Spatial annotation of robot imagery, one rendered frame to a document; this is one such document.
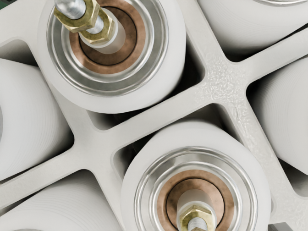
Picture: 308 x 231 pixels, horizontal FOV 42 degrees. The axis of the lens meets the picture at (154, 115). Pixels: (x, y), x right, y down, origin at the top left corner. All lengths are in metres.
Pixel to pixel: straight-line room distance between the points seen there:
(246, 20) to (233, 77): 0.07
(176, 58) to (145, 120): 0.08
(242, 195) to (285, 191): 0.09
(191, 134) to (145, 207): 0.05
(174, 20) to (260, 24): 0.05
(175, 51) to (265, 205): 0.11
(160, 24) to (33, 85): 0.12
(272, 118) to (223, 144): 0.06
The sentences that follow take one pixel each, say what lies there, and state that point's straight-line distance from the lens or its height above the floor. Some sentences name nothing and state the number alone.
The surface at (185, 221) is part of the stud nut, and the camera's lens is 0.22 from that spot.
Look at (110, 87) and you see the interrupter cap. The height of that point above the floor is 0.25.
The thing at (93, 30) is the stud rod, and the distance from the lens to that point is 0.21.
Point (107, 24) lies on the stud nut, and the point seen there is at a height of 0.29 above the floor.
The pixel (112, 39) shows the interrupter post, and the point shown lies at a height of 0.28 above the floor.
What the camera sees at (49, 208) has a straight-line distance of 0.29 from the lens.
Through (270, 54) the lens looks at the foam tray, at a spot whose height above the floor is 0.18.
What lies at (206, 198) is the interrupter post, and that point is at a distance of 0.24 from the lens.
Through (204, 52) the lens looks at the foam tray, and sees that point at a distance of 0.32.
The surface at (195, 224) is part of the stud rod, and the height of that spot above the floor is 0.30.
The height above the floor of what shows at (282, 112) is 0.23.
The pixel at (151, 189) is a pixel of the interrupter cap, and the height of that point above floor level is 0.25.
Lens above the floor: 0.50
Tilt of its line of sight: 85 degrees down
